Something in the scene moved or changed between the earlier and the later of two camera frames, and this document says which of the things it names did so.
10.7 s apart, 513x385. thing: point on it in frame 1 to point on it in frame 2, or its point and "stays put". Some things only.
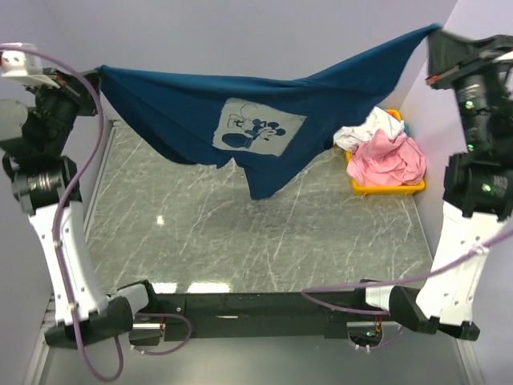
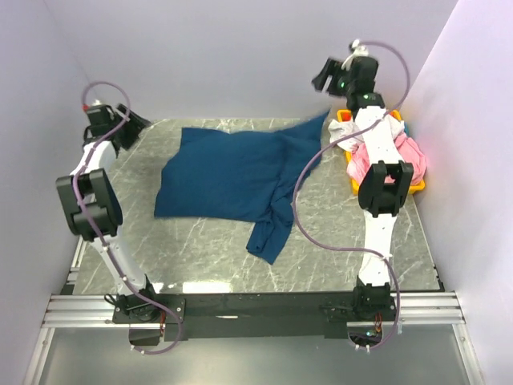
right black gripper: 451,58 to 328,70
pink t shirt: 384,161 stays put
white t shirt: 349,138 stays put
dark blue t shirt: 260,123 to 251,176
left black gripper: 73,90 to 135,124
